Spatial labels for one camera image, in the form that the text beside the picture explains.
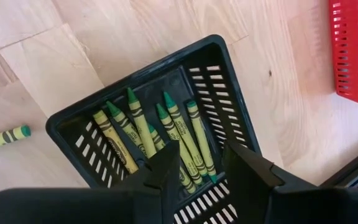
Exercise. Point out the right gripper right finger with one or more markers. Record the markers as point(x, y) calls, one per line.
point(244, 174)

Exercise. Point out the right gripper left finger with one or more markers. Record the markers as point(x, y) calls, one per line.
point(163, 171)

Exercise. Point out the black plastic basket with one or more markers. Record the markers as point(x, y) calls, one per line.
point(172, 77)

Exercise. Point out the red plastic basket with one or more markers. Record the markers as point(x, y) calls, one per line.
point(353, 46)

